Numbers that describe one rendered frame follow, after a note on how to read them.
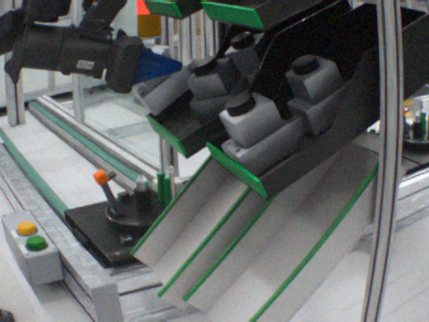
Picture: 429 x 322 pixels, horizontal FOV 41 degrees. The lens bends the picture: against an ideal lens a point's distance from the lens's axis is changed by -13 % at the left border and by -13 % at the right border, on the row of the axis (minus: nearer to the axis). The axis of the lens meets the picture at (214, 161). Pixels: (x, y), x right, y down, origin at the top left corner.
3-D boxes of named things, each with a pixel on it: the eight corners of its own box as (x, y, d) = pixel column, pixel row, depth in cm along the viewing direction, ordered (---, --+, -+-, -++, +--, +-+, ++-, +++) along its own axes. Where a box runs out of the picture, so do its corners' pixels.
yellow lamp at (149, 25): (143, 38, 118) (143, 15, 117) (133, 36, 122) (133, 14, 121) (166, 35, 121) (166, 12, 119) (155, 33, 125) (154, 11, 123)
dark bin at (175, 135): (186, 160, 72) (156, 104, 69) (153, 130, 83) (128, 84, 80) (368, 45, 77) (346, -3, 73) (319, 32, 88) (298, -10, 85)
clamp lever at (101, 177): (114, 214, 105) (95, 178, 102) (110, 210, 107) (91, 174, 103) (131, 203, 107) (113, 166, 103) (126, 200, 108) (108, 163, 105)
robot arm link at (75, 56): (61, 87, 63) (74, 31, 61) (45, 61, 79) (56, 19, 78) (132, 95, 66) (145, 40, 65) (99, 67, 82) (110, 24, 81)
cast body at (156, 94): (155, 117, 76) (123, 74, 72) (146, 108, 79) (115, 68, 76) (210, 72, 76) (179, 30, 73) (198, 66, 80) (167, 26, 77)
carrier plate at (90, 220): (113, 272, 95) (111, 261, 94) (65, 219, 115) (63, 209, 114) (242, 236, 107) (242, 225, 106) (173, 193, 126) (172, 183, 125)
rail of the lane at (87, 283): (102, 338, 91) (89, 283, 87) (-8, 179, 163) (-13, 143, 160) (131, 330, 94) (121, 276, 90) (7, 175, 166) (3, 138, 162)
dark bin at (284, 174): (266, 201, 60) (233, 136, 56) (214, 161, 71) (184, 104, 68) (449, 67, 64) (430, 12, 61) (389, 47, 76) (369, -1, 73)
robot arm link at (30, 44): (1, 86, 67) (18, 14, 63) (2, 71, 71) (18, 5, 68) (51, 91, 69) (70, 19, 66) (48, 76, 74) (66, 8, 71)
